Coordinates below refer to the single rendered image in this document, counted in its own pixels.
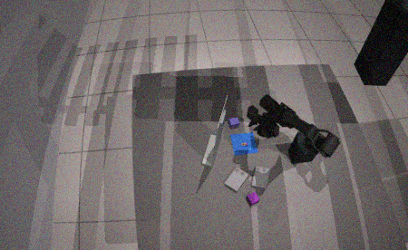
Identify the small purple block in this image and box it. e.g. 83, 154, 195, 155
228, 117, 240, 128
246, 192, 260, 206

